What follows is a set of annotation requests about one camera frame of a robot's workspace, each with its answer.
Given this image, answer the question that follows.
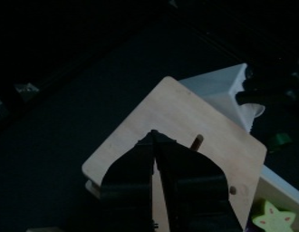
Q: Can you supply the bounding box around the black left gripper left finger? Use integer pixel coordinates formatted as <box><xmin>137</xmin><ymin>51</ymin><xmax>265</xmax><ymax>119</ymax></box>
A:
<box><xmin>97</xmin><ymin>130</ymin><xmax>157</xmax><ymax>232</ymax></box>

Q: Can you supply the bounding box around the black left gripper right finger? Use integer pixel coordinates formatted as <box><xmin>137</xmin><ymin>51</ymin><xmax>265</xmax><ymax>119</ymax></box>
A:
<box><xmin>153</xmin><ymin>130</ymin><xmax>244</xmax><ymax>232</ymax></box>

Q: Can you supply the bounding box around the green starfruit toy slice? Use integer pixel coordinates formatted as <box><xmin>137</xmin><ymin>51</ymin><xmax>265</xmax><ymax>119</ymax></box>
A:
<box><xmin>251</xmin><ymin>199</ymin><xmax>298</xmax><ymax>232</ymax></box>

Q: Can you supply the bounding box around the white plastic container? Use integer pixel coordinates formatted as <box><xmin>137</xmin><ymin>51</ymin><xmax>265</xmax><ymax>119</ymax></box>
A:
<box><xmin>177</xmin><ymin>63</ymin><xmax>267</xmax><ymax>134</ymax></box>

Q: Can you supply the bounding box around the brown wooden peg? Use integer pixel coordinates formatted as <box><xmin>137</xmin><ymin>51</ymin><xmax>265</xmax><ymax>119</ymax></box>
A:
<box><xmin>189</xmin><ymin>133</ymin><xmax>205</xmax><ymax>151</ymax></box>

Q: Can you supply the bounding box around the small green toy piece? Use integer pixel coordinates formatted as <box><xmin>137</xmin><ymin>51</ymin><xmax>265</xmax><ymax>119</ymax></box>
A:
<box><xmin>267</xmin><ymin>131</ymin><xmax>294</xmax><ymax>152</ymax></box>

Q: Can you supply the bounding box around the white tray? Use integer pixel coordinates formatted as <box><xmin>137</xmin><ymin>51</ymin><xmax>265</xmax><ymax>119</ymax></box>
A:
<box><xmin>253</xmin><ymin>164</ymin><xmax>299</xmax><ymax>232</ymax></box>

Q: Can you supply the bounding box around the light wooden cutting board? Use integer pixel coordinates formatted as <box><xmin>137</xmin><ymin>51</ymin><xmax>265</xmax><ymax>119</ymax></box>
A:
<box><xmin>81</xmin><ymin>75</ymin><xmax>268</xmax><ymax>232</ymax></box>

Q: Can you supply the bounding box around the shiny grey background item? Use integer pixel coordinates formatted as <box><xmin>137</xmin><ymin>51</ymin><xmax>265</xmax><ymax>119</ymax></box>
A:
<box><xmin>13</xmin><ymin>82</ymin><xmax>41</xmax><ymax>102</ymax></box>

